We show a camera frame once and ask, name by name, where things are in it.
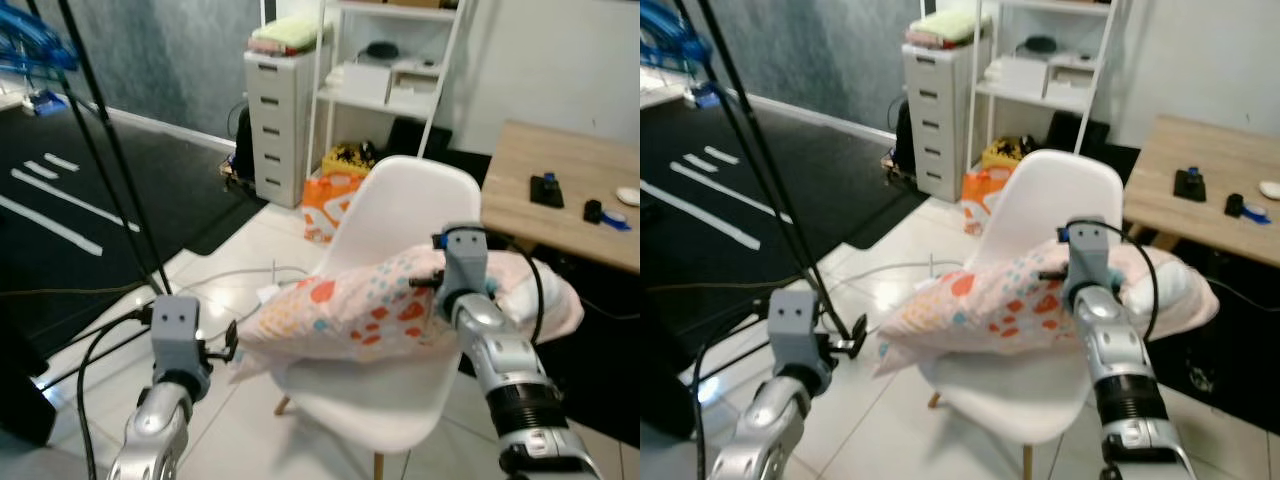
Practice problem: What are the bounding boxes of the pink patterned pillow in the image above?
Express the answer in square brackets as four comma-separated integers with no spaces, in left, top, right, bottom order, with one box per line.
[228,243,586,383]
[872,240,1221,379]

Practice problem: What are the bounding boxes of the white plastic shell chair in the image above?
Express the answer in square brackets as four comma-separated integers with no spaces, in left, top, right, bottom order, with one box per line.
[915,150,1126,480]
[272,155,521,480]

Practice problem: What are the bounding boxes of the orange shopping bag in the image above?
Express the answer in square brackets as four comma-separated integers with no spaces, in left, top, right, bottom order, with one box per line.
[300,170,366,246]
[962,165,1021,236]

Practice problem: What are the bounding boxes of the yellow and black bag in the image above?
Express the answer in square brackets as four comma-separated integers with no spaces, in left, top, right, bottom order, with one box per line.
[322,142,379,179]
[983,135,1036,171]

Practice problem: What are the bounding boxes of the black flat bag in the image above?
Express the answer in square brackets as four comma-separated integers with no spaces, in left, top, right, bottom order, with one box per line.
[1045,110,1113,156]

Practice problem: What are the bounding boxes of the black hanging cloth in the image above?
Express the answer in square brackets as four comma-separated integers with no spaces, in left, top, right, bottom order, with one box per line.
[0,305,57,447]
[640,335,699,443]

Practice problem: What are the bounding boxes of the white ladder shelf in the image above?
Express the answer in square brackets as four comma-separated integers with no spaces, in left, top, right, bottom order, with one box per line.
[305,0,471,161]
[968,0,1121,156]

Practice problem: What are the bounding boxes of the light wooden table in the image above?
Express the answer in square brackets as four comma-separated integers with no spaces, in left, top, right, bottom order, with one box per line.
[1122,113,1280,269]
[480,120,641,276]

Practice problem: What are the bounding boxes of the white drawer cabinet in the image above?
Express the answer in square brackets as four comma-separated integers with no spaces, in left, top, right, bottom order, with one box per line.
[243,45,326,209]
[902,38,986,203]

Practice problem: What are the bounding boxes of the black tall bag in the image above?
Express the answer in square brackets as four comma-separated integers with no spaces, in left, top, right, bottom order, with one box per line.
[228,100,256,181]
[888,95,916,176]

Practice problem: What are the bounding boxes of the white storage box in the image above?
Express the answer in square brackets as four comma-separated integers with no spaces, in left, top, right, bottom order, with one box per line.
[995,55,1046,96]
[340,62,393,101]

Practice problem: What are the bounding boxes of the white printer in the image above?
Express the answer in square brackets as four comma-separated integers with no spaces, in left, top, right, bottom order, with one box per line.
[392,58,441,96]
[1045,52,1099,93]

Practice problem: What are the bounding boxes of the black metal pole stand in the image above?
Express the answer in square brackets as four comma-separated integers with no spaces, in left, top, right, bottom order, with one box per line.
[25,0,173,391]
[670,0,871,346]

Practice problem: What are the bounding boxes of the folded light green towel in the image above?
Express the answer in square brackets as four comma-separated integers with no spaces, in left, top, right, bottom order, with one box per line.
[248,15,321,56]
[908,8,986,49]

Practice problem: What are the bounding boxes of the blue metal tube rack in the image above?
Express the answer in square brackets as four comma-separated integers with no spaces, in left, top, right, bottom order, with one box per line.
[640,0,716,71]
[0,10,79,76]

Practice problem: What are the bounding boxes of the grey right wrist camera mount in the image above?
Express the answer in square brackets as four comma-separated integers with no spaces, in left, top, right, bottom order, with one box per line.
[440,225,493,301]
[1065,215,1113,296]

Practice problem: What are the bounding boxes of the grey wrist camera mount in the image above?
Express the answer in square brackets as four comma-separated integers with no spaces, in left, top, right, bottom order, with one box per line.
[150,295,206,376]
[1065,215,1113,296]
[768,290,833,371]
[440,225,493,301]

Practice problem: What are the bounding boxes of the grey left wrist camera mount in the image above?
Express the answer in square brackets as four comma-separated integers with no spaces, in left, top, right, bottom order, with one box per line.
[150,295,206,376]
[768,290,833,371]

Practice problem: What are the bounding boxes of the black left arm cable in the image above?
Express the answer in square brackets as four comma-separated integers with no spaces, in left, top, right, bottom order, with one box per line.
[75,310,156,480]
[690,320,776,480]

